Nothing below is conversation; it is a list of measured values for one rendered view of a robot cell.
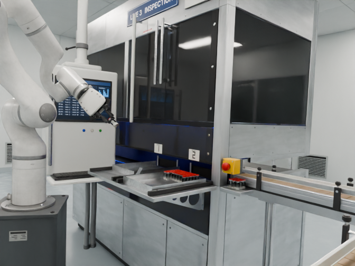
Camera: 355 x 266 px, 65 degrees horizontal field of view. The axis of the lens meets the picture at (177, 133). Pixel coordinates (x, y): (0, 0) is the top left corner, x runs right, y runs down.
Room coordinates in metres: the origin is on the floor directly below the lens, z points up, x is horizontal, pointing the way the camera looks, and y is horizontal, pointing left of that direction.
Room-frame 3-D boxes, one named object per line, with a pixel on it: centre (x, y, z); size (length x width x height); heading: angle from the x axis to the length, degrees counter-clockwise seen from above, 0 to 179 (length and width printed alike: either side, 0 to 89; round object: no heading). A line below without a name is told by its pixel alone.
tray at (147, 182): (1.43, 0.06, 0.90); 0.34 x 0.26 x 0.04; 130
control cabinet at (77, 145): (2.06, 0.72, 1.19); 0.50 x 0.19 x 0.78; 125
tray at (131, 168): (1.77, 0.19, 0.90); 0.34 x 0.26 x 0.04; 130
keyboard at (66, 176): (1.89, 0.62, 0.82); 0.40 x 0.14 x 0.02; 125
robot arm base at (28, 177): (1.09, 0.58, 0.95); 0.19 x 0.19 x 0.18
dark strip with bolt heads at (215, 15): (1.49, -0.17, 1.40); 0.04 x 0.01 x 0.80; 40
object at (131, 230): (2.53, 0.06, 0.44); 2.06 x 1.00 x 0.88; 40
